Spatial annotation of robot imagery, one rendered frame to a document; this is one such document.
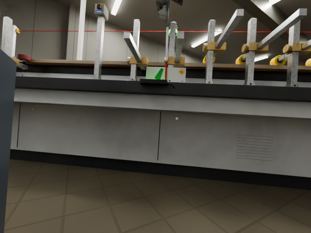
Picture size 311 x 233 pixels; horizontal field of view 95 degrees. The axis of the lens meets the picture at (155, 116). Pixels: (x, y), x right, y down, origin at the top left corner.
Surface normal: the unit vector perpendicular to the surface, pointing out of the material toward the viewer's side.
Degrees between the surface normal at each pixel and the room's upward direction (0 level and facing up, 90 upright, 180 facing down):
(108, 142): 90
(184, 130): 90
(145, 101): 90
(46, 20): 90
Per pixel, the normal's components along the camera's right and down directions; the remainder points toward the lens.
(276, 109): -0.10, -0.02
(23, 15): 0.50, 0.02
